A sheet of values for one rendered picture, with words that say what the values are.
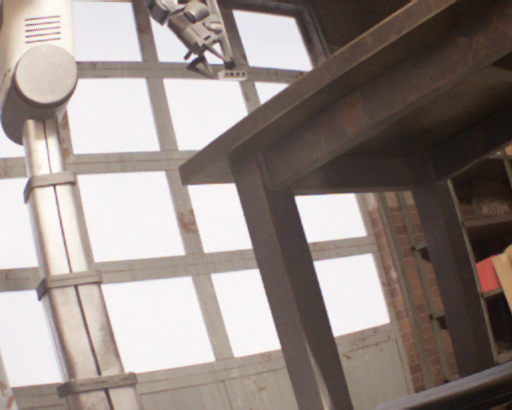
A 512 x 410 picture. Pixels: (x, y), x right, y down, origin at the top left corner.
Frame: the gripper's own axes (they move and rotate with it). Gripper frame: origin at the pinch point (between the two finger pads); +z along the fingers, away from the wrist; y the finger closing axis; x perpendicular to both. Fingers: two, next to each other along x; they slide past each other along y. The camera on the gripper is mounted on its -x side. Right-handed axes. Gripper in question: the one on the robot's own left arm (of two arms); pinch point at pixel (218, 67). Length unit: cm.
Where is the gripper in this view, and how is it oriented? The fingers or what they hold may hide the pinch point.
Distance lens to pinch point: 214.2
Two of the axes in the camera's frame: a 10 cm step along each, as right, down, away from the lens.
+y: -4.5, 3.4, 8.3
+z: 6.6, 7.5, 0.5
